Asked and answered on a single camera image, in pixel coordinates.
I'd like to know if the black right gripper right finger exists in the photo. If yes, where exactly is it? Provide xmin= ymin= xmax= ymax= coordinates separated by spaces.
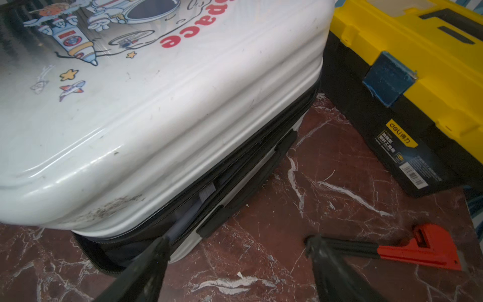
xmin=304 ymin=235 xmax=387 ymax=301

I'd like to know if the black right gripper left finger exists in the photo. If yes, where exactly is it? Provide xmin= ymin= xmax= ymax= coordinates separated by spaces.
xmin=95 ymin=237 xmax=171 ymax=301

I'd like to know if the white cartoon hard-shell suitcase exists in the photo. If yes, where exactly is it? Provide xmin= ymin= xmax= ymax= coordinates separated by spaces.
xmin=1 ymin=1 xmax=335 ymax=274

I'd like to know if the red and black pipe wrench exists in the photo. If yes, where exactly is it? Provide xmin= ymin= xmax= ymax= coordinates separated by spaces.
xmin=304 ymin=223 xmax=464 ymax=271

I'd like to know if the yellow and black toolbox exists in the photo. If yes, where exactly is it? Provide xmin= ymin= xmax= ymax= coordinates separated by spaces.
xmin=321 ymin=1 xmax=482 ymax=198

